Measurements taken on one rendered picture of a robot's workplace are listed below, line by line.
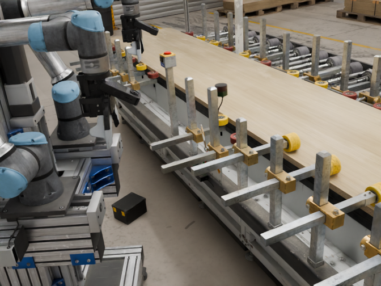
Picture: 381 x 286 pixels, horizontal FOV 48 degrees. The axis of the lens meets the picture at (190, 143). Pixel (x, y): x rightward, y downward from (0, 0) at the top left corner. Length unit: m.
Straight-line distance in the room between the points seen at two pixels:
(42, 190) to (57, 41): 0.58
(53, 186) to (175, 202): 1.82
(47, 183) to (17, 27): 0.52
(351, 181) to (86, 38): 1.17
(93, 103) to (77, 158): 0.85
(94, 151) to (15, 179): 0.68
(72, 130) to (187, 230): 1.33
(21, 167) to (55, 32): 0.45
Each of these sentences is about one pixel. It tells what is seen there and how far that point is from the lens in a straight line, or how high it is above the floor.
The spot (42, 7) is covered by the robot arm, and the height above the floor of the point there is 1.60.
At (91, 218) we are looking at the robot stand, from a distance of 1.56.
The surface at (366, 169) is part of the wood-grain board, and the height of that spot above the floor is 0.90.
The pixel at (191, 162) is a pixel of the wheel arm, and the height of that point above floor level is 0.85.
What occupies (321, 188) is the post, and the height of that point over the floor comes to 1.04.
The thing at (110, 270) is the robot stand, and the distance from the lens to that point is 2.48.
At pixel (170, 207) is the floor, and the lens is 3.23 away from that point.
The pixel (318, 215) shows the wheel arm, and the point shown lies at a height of 0.96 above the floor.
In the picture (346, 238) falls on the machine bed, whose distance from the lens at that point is 1.86.
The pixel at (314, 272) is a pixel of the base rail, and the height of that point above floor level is 0.70.
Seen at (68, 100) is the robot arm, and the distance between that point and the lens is 1.92.
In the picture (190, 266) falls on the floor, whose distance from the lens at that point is 2.73.
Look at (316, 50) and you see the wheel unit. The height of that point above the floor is 1.04.
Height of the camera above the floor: 1.84
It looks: 27 degrees down
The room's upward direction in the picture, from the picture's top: 5 degrees counter-clockwise
